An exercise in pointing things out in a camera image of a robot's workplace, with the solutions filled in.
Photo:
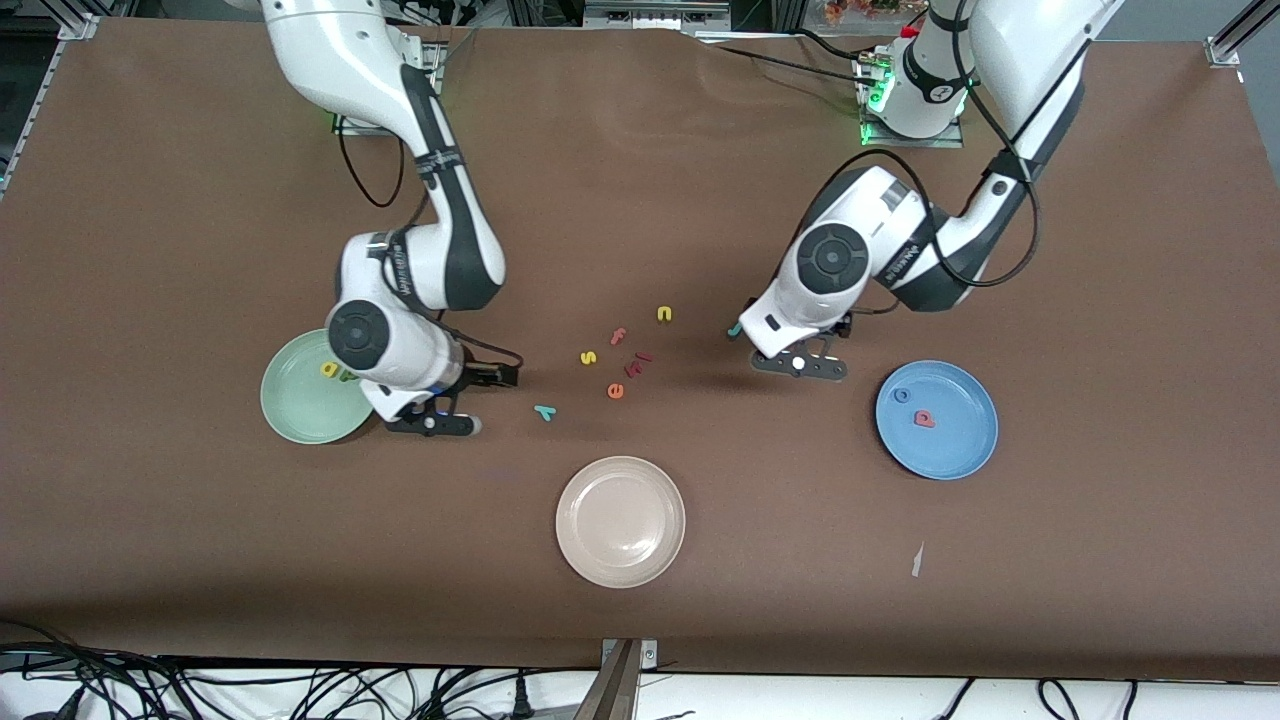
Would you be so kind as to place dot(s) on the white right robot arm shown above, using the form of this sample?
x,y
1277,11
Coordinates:
x,y
340,50

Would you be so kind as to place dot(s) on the blue plate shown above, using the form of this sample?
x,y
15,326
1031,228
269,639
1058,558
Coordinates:
x,y
936,445

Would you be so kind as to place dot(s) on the green plate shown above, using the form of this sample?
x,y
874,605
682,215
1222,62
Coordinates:
x,y
300,400

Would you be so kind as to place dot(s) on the aluminium profile rail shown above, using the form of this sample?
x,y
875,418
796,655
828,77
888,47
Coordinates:
x,y
80,27
1230,40

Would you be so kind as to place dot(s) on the silver metal frame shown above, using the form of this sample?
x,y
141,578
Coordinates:
x,y
655,12

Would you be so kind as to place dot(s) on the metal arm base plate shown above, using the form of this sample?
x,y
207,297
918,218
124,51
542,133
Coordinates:
x,y
915,143
345,127

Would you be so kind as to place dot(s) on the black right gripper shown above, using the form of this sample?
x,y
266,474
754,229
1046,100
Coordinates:
x,y
476,377

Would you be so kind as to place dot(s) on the white paper scrap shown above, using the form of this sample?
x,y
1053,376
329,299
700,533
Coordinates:
x,y
917,562

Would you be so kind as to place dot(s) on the orange artificial flowers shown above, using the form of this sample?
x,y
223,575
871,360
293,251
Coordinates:
x,y
860,8

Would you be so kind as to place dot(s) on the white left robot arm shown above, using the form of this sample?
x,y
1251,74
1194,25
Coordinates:
x,y
870,230

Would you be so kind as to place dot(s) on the beige plate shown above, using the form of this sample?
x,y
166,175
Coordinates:
x,y
620,520

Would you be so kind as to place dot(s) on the metal table edge bracket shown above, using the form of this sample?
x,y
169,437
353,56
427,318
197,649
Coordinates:
x,y
622,680

